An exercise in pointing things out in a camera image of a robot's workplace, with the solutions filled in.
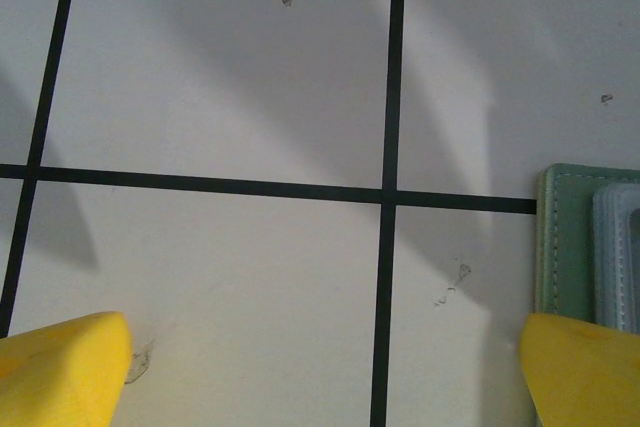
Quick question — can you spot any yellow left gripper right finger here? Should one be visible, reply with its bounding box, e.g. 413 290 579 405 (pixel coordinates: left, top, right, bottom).
519 313 640 427

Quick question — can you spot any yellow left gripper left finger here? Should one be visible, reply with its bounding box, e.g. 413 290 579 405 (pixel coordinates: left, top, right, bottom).
0 311 134 427

